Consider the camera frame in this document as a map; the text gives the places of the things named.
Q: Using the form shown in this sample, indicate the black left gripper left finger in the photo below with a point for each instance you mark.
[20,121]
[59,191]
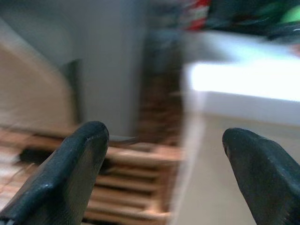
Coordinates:
[58,178]

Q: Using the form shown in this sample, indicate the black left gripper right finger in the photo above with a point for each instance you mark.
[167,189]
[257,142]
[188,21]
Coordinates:
[269,182]

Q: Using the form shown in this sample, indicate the red printed snack bag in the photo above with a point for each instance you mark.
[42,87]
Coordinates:
[197,16]

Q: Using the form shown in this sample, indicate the white kitchen cabinet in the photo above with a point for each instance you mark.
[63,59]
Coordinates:
[211,152]

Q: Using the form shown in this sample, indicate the wooden slatted rack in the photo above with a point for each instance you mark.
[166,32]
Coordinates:
[131,187]

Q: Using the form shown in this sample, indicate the black green snack packet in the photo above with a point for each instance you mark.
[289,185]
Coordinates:
[246,16]

